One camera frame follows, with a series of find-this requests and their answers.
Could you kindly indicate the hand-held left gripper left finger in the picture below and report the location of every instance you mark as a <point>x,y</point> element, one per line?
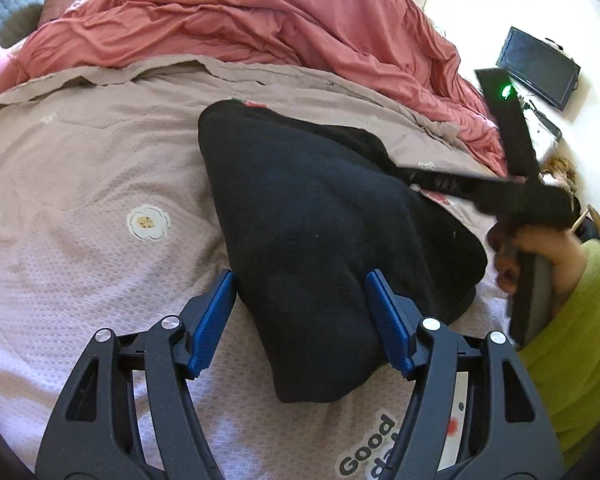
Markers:
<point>212,325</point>

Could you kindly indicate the person's right forearm green sleeve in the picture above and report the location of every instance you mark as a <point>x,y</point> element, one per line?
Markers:
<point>580,350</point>

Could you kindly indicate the brown curly hair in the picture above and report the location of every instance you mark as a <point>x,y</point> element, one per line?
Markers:
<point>560,170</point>

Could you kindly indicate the red duvet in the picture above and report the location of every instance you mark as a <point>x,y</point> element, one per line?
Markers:
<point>260,20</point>

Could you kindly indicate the person's right hand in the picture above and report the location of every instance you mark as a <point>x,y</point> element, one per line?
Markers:
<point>540,245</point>

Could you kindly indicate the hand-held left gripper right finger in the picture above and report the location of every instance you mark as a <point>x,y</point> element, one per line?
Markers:
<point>387,325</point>

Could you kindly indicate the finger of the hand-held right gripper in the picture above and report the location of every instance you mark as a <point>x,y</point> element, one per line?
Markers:
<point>440,182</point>

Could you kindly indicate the black shirt with orange cuffs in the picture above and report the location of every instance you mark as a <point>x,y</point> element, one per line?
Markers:
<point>330,240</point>

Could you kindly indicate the black monitor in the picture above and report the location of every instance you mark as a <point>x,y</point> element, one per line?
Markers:
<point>537,67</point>

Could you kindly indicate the mauve flower-print bedsheet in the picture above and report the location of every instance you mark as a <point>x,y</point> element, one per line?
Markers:
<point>95,170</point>

